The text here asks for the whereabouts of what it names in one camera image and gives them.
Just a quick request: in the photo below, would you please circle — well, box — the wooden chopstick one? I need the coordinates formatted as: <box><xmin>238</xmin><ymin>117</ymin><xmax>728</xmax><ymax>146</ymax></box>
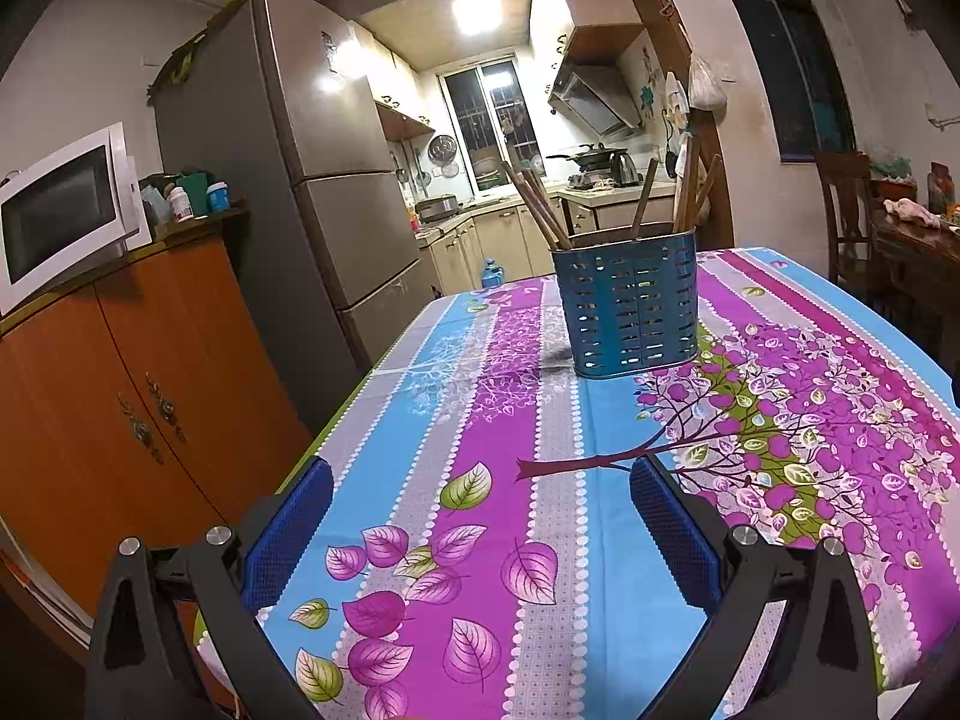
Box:
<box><xmin>500</xmin><ymin>161</ymin><xmax>562</xmax><ymax>252</ymax></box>

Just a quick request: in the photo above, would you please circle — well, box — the kitchen window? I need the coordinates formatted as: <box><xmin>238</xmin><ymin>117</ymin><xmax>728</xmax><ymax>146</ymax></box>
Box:
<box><xmin>443</xmin><ymin>57</ymin><xmax>545</xmax><ymax>200</ymax></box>

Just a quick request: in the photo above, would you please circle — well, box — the orange wooden cabinet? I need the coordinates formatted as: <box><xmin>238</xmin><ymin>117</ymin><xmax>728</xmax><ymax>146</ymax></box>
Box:
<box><xmin>2</xmin><ymin>210</ymin><xmax>309</xmax><ymax>656</ymax></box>

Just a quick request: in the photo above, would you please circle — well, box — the colourful floral tablecloth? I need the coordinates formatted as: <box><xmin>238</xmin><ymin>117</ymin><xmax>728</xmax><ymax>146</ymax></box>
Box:
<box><xmin>242</xmin><ymin>249</ymin><xmax>958</xmax><ymax>718</ymax></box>

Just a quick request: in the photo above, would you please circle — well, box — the blue perforated utensil holder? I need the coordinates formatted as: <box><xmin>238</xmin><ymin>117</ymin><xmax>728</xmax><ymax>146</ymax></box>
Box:
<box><xmin>553</xmin><ymin>223</ymin><xmax>698</xmax><ymax>379</ymax></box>

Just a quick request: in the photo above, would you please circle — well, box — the wooden chopstick three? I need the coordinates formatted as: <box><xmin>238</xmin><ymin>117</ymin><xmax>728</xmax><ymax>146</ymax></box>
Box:
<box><xmin>630</xmin><ymin>158</ymin><xmax>659</xmax><ymax>239</ymax></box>

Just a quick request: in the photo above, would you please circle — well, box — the wooden chopstick four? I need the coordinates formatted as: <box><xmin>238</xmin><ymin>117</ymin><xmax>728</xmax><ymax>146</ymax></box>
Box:
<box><xmin>674</xmin><ymin>133</ymin><xmax>701</xmax><ymax>232</ymax></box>

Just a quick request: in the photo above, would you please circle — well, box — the wooden chopstick two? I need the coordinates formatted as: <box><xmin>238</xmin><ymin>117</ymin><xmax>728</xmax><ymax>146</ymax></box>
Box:
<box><xmin>517</xmin><ymin>171</ymin><xmax>573</xmax><ymax>250</ymax></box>

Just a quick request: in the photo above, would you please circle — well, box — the white bottle on cabinet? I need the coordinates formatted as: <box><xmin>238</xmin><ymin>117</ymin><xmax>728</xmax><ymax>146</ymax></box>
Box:
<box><xmin>166</xmin><ymin>185</ymin><xmax>194</xmax><ymax>223</ymax></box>

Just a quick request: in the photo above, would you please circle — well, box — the dark wooden side table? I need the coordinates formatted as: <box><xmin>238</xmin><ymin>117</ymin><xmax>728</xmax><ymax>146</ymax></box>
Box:
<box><xmin>872</xmin><ymin>208</ymin><xmax>958</xmax><ymax>369</ymax></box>

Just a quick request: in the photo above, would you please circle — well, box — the steel kettle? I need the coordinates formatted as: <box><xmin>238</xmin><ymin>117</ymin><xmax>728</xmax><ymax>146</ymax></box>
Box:
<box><xmin>608</xmin><ymin>149</ymin><xmax>641</xmax><ymax>187</ymax></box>

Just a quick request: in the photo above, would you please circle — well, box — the wooden chopstick five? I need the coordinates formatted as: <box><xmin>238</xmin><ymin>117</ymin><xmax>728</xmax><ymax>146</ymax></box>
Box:
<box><xmin>688</xmin><ymin>154</ymin><xmax>722</xmax><ymax>229</ymax></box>

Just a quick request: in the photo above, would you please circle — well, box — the white microwave oven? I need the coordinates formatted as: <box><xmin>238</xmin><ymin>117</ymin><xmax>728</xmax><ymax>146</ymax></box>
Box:
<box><xmin>2</xmin><ymin>122</ymin><xmax>153</xmax><ymax>314</ymax></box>

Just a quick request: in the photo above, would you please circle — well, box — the dark wooden chair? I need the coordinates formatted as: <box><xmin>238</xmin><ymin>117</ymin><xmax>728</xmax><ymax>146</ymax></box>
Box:
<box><xmin>815</xmin><ymin>151</ymin><xmax>882</xmax><ymax>304</ymax></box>

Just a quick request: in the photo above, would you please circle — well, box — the black wok on stove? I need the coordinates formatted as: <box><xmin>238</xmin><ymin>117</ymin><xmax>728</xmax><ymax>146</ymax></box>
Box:
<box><xmin>548</xmin><ymin>143</ymin><xmax>619</xmax><ymax>172</ymax></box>

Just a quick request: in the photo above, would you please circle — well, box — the white hanging plastic bag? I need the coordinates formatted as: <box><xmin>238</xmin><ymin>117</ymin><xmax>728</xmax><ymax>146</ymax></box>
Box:
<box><xmin>688</xmin><ymin>52</ymin><xmax>727</xmax><ymax>112</ymax></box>

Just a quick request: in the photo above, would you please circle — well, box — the grey three-door refrigerator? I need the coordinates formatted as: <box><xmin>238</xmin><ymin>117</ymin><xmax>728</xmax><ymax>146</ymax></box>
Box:
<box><xmin>149</xmin><ymin>0</ymin><xmax>433</xmax><ymax>433</ymax></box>

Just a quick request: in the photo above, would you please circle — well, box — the steel range hood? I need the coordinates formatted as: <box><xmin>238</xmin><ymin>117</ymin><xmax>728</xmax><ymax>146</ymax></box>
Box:
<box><xmin>548</xmin><ymin>64</ymin><xmax>643</xmax><ymax>137</ymax></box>

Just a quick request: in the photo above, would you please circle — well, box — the dark room window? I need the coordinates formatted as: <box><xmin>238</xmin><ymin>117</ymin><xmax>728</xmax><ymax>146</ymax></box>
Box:
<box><xmin>732</xmin><ymin>0</ymin><xmax>856</xmax><ymax>163</ymax></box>

